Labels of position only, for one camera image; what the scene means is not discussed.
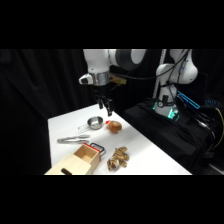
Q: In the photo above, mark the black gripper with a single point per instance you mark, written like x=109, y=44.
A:
x=101, y=90

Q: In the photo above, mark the striped tiger plush toy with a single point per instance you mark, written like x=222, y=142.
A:
x=118, y=159

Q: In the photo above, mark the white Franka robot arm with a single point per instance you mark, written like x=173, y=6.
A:
x=96, y=61

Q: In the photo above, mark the steel measuring cup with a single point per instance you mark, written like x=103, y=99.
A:
x=95, y=123

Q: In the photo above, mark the brown round pastry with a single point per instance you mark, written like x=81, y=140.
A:
x=114, y=127

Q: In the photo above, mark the red and black clip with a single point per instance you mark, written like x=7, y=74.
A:
x=97, y=148

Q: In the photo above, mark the silver metal tongs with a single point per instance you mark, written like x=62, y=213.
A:
x=71, y=140

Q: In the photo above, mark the open wooden box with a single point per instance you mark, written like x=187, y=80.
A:
x=78, y=161

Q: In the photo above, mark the black curtain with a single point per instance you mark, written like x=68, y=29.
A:
x=40, y=93

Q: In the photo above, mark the black draped robot stand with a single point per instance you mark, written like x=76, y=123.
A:
x=173, y=140

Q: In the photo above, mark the blue lit control box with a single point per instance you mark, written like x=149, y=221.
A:
x=189, y=100

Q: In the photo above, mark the wrist camera with tan mount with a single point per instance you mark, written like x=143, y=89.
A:
x=117, y=80

